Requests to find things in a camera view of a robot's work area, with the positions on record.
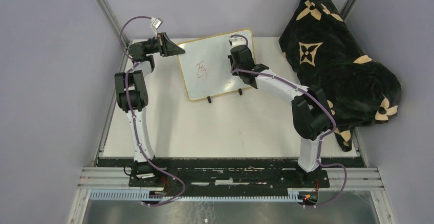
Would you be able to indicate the yellow framed whiteboard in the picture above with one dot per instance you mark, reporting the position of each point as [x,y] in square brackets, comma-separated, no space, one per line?
[206,67]

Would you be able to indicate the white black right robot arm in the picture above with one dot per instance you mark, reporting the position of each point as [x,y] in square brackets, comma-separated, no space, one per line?
[312,118]

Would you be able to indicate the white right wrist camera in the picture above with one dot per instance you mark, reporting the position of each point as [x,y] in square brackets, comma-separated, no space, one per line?
[237,41]

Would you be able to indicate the left aluminium frame post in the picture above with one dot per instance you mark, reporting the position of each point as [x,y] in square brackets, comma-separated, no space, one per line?
[110,17]

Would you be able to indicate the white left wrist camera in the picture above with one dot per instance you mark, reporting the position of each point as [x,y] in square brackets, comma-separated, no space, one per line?
[156,23]

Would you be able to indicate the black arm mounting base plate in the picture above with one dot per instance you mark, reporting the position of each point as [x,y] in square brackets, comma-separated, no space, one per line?
[220,177]

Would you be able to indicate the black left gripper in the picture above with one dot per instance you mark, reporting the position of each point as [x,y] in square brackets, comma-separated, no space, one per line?
[167,47]

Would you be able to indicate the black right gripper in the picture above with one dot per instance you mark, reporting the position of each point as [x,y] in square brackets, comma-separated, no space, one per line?
[231,62]

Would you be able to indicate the grey toothed cable rail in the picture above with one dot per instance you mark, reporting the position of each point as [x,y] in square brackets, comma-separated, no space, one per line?
[148,196]

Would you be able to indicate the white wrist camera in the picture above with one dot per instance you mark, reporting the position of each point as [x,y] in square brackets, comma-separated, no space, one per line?
[156,23]
[237,41]

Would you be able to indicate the black floral plush blanket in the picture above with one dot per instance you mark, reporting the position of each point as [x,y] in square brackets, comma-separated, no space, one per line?
[322,51]

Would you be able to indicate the small electronics board with led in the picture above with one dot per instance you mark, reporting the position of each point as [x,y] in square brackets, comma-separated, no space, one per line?
[308,199]

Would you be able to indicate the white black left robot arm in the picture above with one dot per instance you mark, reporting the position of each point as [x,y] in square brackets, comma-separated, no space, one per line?
[132,98]

